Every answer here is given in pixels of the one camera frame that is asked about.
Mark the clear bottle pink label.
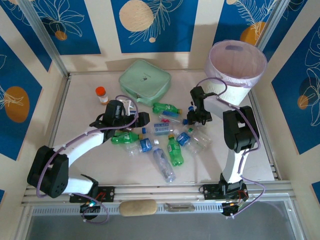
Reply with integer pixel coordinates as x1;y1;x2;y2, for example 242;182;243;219
159;117;189;125

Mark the clear bottle green cap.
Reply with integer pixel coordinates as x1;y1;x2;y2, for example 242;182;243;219
187;127;213;155

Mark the clear bottle light blue label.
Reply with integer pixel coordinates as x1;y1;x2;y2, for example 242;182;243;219
141;122;174;137

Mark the white cap blue label bottle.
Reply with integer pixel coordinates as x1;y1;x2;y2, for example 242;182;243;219
173;128;201;154

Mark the green plastic soda bottle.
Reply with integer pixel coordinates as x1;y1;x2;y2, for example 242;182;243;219
166;134;185;167
110;131;144;146
152;101;183;116

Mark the blue plastic bottle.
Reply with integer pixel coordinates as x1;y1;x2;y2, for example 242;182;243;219
159;111;181;118

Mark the silver cap blue label bottle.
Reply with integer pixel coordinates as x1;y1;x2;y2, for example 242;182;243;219
124;137;160;158

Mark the white ribbed waste bin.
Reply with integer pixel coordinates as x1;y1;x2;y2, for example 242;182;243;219
205;78;251;106

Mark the orange cap pill bottle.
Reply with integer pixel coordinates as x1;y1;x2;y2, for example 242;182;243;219
95;86;110;106

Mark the mint green zip pouch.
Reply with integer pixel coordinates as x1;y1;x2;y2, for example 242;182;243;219
118;58;172;107

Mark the beige oval foam pad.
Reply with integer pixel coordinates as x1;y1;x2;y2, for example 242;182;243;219
118;199;158;217

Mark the silver metal latch plate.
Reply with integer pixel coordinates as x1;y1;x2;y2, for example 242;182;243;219
163;202;196;213

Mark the perforated grey metal strip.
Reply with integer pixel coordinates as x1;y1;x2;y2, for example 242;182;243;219
31;201;226;217

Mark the right black electronics board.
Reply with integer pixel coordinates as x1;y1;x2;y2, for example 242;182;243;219
221;197;248;220

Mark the black electronics board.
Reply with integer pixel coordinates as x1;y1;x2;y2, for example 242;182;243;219
79;201;101;221
221;197;248;220

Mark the left black electronics board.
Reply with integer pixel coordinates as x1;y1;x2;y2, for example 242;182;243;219
79;201;101;221

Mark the grey metal sheet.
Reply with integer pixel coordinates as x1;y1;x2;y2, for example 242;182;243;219
24;201;305;240

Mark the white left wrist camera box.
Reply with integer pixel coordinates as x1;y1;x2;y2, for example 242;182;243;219
119;98;136;112

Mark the aluminium table side rail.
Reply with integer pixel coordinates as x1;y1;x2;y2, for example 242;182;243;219
249;88;282;181
37;74;72;186

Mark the aluminium front frame rail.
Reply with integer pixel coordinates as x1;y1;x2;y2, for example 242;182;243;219
21;180;297;206

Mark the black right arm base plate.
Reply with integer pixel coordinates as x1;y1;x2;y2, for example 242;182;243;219
199;184;249;201

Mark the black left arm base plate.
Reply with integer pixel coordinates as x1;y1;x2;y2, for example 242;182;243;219
69;186;116;204

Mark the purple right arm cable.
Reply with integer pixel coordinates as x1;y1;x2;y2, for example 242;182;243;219
197;77;266;220

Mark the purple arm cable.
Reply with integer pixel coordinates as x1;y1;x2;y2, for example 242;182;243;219
36;94;139;224
197;77;266;220

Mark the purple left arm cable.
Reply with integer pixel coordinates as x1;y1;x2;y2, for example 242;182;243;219
36;94;139;224

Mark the aluminium corner post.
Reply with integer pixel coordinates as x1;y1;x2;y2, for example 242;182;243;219
256;0;293;52
19;0;70;78

